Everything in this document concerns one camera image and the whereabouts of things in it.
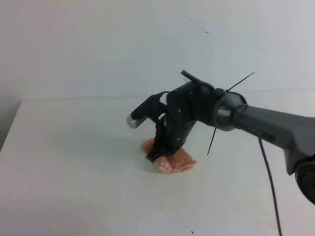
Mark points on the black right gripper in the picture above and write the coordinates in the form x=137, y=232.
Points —
x=186, y=105

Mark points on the red white striped rag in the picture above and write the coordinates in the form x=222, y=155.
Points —
x=179, y=162

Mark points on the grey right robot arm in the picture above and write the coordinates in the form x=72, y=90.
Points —
x=294, y=134

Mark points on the black zip tie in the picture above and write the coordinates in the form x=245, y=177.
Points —
x=225, y=108

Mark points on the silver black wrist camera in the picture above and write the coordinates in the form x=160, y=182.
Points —
x=151, y=108

